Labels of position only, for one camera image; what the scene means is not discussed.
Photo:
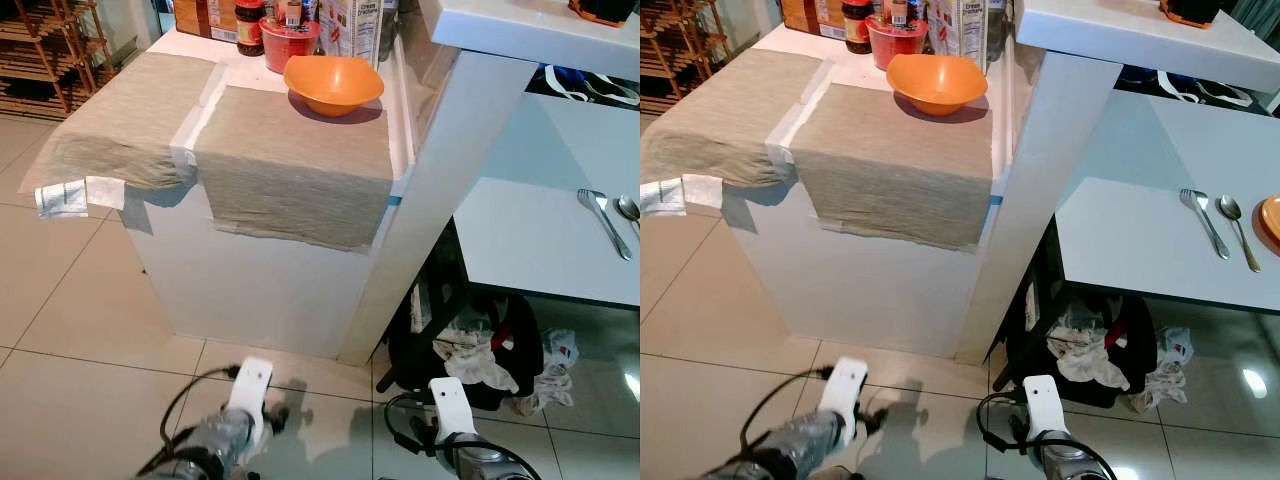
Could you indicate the silver fork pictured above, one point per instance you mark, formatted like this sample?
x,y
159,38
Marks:
x,y
1205,222
604,222

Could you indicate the black rubbish bag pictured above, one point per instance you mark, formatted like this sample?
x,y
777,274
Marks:
x,y
1030,350
415,350

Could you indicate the white cream cracker carton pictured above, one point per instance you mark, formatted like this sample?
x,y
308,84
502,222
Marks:
x,y
957,30
350,30

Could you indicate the orange plastic bowl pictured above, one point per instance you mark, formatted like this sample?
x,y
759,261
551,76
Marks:
x,y
937,80
333,82

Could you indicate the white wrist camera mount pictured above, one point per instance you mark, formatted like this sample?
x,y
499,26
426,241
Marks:
x,y
843,392
1045,406
249,392
453,408

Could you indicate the white kitchen counter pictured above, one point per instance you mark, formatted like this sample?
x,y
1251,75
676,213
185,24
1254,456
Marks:
x,y
260,290
860,290

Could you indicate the white printed paper towel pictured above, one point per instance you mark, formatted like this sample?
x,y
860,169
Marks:
x,y
665,196
62,198

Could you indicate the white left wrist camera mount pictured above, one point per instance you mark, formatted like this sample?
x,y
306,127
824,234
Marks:
x,y
843,392
249,392

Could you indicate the silver spoon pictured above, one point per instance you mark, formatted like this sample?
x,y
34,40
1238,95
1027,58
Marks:
x,y
1238,228
628,208

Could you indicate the beige cloth placemat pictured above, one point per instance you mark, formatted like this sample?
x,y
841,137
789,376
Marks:
x,y
730,115
895,165
125,120
295,165

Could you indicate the dark jar with red lid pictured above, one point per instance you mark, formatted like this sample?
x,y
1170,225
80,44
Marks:
x,y
857,28
249,30

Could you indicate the orange and black pot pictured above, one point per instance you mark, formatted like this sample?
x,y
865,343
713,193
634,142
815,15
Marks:
x,y
604,9
1195,10

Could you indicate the red plastic container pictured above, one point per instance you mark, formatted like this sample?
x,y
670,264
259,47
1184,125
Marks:
x,y
289,45
896,42

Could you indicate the wooden shelf rack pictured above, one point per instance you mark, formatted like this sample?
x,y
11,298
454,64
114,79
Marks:
x,y
45,50
675,45

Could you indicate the orange plate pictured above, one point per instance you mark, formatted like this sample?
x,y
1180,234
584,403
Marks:
x,y
1272,218

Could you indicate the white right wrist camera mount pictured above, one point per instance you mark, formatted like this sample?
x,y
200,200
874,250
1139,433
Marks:
x,y
1045,406
453,408

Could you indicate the white table with black legs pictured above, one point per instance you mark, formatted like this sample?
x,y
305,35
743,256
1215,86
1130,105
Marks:
x,y
540,230
1140,230

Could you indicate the white crumpled plastic bag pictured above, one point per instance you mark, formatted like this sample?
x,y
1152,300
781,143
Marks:
x,y
1085,358
470,358

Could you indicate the brown cardboard box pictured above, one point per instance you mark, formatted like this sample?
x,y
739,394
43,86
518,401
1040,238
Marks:
x,y
810,16
203,18

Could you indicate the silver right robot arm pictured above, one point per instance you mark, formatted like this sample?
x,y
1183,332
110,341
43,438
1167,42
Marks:
x,y
485,465
1075,463

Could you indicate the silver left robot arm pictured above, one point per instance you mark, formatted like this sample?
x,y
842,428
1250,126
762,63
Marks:
x,y
210,445
790,445

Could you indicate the clear printed plastic bag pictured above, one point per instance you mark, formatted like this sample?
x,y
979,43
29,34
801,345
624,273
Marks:
x,y
1168,368
553,370

